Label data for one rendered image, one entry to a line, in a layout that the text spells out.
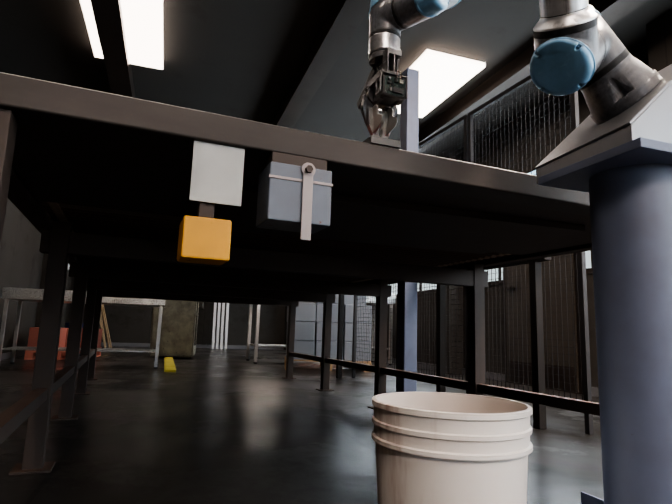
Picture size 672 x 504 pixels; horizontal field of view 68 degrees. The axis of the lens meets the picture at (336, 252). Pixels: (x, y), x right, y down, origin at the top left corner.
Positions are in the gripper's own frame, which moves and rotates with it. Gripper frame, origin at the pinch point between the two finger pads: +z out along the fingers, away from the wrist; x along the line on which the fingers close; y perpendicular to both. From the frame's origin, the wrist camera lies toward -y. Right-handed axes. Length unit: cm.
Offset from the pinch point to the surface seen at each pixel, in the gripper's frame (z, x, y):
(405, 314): 32, 122, -193
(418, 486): 69, -3, 23
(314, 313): 23, 171, -503
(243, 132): 5.0, -32.2, 3.5
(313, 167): 10.7, -17.8, 5.7
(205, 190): 17.7, -38.6, 2.6
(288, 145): 6.1, -22.7, 3.5
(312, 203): 18.2, -17.5, 5.1
